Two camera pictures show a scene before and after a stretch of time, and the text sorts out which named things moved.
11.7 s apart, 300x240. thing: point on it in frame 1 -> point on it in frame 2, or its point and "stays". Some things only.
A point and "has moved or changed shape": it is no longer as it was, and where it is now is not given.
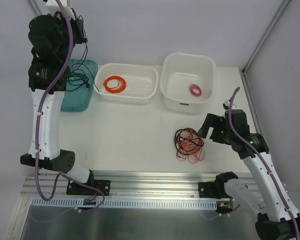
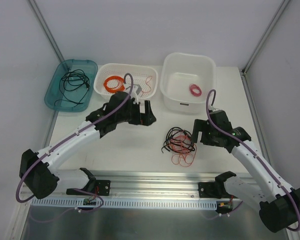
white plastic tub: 187,81 stays
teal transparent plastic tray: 78,95 stays
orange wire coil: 121,86 stays
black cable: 187,140 has moved or changed shape
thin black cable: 79,75 -> 73,90
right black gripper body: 217,128 -> 207,135
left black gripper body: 78,28 -> 136,115
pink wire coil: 193,86 stays
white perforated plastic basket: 125,83 stays
